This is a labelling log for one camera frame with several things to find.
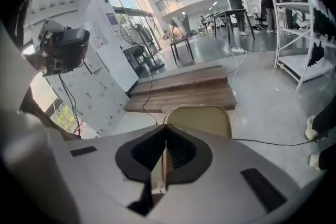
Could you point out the black head-mounted camera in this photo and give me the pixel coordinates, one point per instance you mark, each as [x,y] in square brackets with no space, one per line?
[68,39]

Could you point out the slim white power strip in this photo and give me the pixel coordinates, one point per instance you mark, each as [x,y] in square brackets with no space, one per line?
[237,50]

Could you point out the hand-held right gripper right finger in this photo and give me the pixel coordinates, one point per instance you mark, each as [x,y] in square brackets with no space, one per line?
[223,191]

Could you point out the tall white cabinet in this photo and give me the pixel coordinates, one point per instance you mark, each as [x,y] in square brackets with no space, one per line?
[115,60]

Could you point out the low dark side table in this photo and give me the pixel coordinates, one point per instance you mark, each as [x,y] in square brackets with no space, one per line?
[181,40]

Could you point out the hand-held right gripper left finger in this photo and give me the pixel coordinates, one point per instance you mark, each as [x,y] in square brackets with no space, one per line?
[105,165]

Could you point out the black standing fan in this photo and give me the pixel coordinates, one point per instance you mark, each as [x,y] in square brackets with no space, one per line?
[127,30]

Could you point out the wooden plank steps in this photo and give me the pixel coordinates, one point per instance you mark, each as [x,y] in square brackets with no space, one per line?
[183,91]

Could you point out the white metal shelf rack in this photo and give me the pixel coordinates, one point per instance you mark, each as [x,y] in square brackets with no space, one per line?
[302,65]

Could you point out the beige bag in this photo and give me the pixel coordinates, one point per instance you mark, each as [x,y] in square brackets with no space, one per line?
[178,30]

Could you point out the tall black-legged table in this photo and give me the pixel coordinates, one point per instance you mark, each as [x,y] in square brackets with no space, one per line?
[225,13]

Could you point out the black hanging gear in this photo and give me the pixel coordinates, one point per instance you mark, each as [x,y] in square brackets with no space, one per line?
[316,52]

